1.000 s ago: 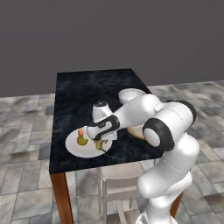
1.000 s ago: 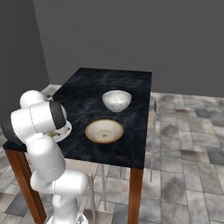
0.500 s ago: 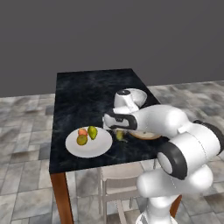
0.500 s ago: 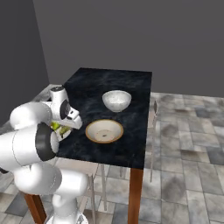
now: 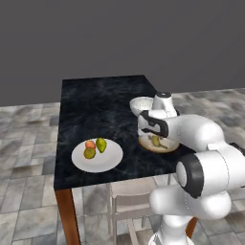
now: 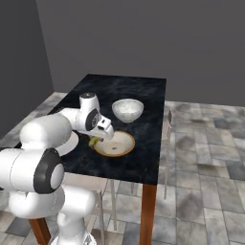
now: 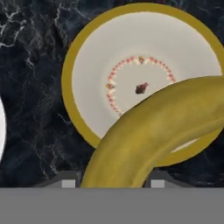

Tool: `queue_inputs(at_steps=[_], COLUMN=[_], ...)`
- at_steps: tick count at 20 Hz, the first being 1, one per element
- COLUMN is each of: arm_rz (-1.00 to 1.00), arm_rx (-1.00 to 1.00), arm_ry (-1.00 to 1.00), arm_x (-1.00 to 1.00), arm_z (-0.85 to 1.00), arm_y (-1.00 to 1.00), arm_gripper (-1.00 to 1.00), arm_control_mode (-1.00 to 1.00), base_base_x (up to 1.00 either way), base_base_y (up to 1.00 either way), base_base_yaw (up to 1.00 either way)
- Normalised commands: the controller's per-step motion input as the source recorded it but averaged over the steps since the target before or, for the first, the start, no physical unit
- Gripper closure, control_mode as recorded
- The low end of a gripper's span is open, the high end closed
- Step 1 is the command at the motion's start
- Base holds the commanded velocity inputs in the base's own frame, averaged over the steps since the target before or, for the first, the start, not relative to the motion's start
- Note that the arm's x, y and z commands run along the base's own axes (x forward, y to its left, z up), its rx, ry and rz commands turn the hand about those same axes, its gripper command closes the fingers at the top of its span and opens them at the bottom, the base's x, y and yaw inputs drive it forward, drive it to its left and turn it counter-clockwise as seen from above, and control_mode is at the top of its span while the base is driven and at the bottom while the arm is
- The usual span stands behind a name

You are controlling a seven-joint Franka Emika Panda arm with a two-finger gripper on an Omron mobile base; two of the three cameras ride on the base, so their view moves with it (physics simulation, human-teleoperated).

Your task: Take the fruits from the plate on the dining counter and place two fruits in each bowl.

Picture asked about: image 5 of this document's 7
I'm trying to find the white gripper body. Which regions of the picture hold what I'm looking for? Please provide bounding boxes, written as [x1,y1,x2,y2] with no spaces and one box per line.
[137,126,155,139]

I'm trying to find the white bowl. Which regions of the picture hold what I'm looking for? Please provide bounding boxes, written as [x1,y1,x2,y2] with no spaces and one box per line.
[129,97,155,118]

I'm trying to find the green mango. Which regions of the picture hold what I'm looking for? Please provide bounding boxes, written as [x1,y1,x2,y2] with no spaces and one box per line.
[95,137,108,154]

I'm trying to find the black marble dining table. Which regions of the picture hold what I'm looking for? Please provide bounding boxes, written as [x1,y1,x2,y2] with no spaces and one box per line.
[53,75,199,245]

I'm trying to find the orange peach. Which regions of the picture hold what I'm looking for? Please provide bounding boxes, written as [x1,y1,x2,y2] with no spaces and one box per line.
[84,140,97,150]

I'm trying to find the yellow-green apple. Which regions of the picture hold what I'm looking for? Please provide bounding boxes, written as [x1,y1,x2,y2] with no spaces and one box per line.
[83,146,97,160]

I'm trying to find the tan bowl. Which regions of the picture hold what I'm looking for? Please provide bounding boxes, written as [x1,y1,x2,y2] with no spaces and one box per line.
[138,132,181,154]

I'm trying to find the white plate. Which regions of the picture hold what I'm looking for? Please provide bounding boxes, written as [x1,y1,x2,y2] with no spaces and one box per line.
[71,137,124,174]

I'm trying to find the pale wooden chair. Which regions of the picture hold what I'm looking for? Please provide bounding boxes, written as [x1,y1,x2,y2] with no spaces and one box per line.
[107,176,167,245]

